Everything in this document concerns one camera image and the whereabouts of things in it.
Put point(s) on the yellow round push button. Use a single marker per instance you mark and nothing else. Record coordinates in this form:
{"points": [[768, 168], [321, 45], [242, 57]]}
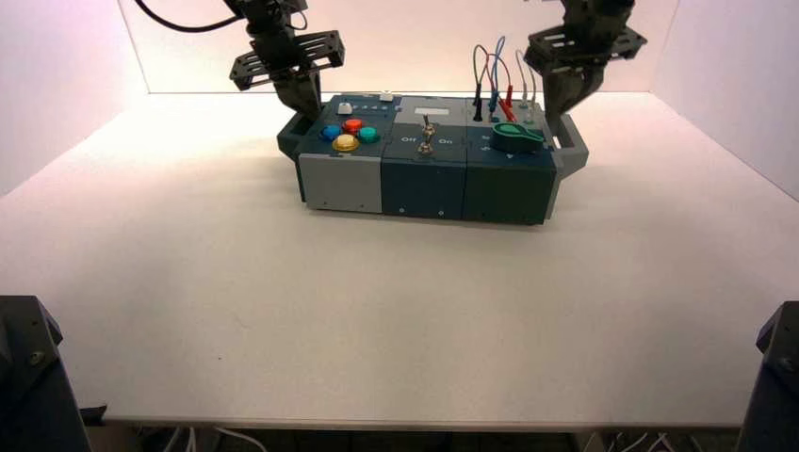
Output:
{"points": [[345, 143]]}

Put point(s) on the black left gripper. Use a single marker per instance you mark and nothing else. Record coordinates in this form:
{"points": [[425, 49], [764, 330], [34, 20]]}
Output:
{"points": [[278, 47]]}

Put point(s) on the dark teal grey task box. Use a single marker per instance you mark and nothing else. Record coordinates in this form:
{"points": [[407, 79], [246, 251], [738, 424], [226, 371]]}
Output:
{"points": [[424, 184]]}

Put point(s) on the green rotary knob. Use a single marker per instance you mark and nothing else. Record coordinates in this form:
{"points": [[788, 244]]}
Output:
{"points": [[515, 138]]}

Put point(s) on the metal toggle switch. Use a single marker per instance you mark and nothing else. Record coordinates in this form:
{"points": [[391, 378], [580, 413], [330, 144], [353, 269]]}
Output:
{"points": [[426, 146], [426, 121]]}

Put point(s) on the green round push button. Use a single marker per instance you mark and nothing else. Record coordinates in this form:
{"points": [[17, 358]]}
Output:
{"points": [[368, 134]]}

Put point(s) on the small grey display window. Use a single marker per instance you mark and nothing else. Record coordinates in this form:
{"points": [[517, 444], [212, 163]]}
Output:
{"points": [[436, 111]]}

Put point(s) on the red round push button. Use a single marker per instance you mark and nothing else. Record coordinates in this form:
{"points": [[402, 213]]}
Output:
{"points": [[352, 125]]}

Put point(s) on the blue round push button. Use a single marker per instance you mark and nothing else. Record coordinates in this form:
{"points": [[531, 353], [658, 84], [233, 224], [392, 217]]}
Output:
{"points": [[330, 132]]}

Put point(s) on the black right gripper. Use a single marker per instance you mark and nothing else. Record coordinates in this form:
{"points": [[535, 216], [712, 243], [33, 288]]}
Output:
{"points": [[583, 37]]}

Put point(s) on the white slider knob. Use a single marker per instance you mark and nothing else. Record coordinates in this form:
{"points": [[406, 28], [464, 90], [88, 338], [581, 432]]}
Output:
{"points": [[344, 108], [386, 96]]}

